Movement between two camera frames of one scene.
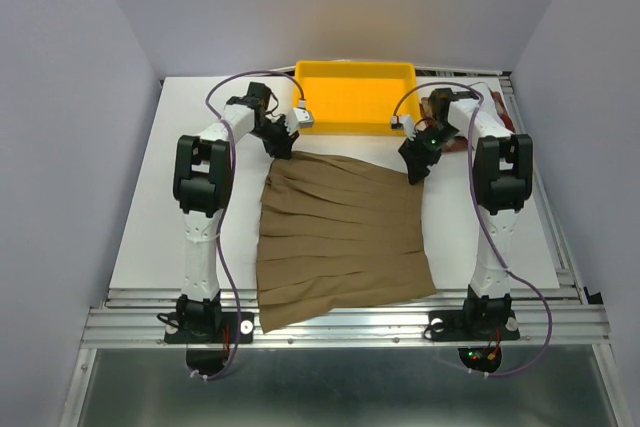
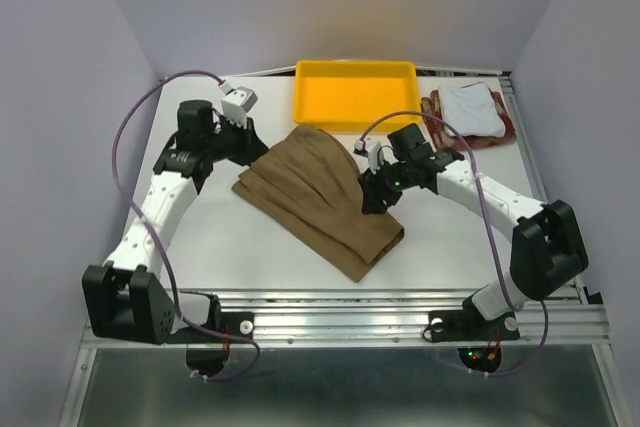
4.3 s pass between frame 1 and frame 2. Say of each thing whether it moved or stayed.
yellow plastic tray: stayed
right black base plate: stayed
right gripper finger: moved
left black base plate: stayed
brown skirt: moved
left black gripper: moved
